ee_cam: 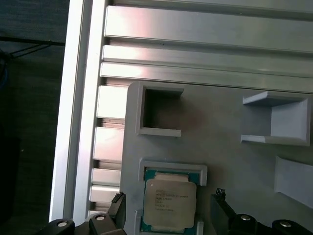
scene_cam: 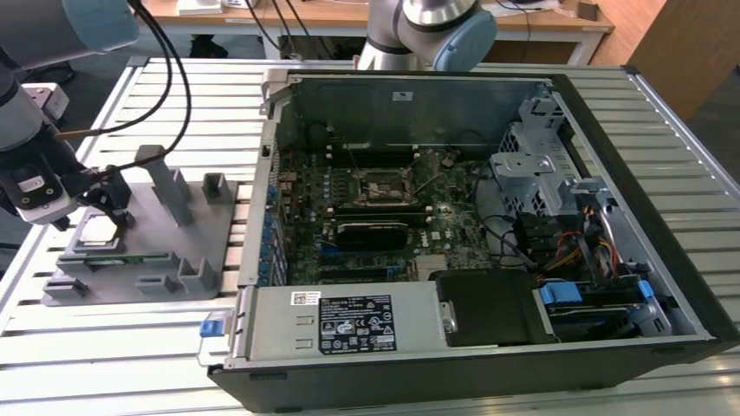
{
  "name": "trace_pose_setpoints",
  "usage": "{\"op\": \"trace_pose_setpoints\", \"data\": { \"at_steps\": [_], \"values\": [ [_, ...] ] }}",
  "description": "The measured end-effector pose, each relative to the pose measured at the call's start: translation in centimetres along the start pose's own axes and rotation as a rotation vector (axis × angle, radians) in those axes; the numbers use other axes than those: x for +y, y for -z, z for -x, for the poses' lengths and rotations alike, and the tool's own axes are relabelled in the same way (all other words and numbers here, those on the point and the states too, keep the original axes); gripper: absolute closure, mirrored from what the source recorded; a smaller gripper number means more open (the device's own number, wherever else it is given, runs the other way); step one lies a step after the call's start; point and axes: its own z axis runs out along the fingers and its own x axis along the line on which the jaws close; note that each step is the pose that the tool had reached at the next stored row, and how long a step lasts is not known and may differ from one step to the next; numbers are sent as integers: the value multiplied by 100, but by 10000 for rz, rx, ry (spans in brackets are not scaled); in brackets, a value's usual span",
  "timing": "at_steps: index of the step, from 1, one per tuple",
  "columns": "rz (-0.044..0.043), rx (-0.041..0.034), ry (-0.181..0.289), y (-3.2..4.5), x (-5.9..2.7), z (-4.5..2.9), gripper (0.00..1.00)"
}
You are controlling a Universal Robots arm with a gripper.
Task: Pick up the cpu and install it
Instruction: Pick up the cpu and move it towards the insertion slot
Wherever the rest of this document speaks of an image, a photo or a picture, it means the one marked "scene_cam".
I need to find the silver CPU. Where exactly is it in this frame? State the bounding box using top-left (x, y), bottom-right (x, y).
top-left (78, 218), bottom-right (125, 248)

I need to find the CPU socket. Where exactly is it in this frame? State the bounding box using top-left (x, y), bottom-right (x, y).
top-left (355, 166), bottom-right (422, 207)

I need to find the grey parts rack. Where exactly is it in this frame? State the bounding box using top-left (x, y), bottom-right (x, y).
top-left (39, 144), bottom-right (241, 308)

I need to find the green RAM stick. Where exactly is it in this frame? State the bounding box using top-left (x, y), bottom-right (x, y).
top-left (83, 255), bottom-right (175, 266)

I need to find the black bag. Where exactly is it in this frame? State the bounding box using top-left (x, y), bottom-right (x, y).
top-left (190, 34), bottom-right (231, 60)

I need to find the silver power supply unit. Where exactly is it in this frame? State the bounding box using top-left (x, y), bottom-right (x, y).
top-left (225, 280), bottom-right (458, 369)

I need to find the black expansion slot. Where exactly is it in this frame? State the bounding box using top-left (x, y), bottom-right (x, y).
top-left (319, 268), bottom-right (398, 281)

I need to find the black graphics card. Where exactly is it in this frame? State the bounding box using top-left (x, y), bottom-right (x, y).
top-left (335, 221), bottom-right (411, 251)

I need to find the black RAM slot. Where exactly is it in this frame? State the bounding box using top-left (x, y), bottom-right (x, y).
top-left (327, 215), bottom-right (435, 222)
top-left (327, 206), bottom-right (435, 213)
top-left (327, 219), bottom-right (435, 226)
top-left (325, 153), bottom-right (422, 160)
top-left (325, 149), bottom-right (422, 156)
top-left (325, 145), bottom-right (422, 152)
top-left (327, 211), bottom-right (435, 218)
top-left (325, 158), bottom-right (422, 166)

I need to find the silver chipset heat sink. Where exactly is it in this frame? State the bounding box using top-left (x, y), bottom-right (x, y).
top-left (414, 254), bottom-right (451, 279)

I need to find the green motherboard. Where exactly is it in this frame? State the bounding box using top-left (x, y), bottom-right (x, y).
top-left (275, 145), bottom-right (526, 287)

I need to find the black PC case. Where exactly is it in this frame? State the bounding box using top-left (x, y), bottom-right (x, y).
top-left (199, 64), bottom-right (740, 415)

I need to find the black plastic shroud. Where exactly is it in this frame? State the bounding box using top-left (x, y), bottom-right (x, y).
top-left (431, 267), bottom-right (561, 348)

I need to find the silver disk bay cage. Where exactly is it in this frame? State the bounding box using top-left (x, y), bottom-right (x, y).
top-left (489, 97), bottom-right (618, 218)

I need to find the blue disk carrier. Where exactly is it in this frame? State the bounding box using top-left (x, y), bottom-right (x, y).
top-left (538, 280), bottom-right (585, 309)

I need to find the wooden cabinet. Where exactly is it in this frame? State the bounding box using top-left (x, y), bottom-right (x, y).
top-left (589, 0), bottom-right (740, 122)

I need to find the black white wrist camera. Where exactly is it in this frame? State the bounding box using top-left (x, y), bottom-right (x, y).
top-left (0, 166), bottom-right (81, 226)

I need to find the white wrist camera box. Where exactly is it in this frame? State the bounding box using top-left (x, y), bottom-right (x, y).
top-left (22, 82), bottom-right (73, 120)

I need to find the black camera cable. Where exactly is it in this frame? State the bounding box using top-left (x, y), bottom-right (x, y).
top-left (55, 0), bottom-right (175, 140)
top-left (81, 0), bottom-right (194, 177)

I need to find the wooden desk white frame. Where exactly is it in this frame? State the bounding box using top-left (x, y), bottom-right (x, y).
top-left (259, 0), bottom-right (615, 66)
top-left (138, 0), bottom-right (274, 60)

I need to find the yellow red wire bundle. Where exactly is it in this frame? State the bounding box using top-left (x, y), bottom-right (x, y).
top-left (537, 231), bottom-right (618, 272)

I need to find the silver drive bracket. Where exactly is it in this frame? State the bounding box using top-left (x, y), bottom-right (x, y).
top-left (570, 179), bottom-right (678, 337)

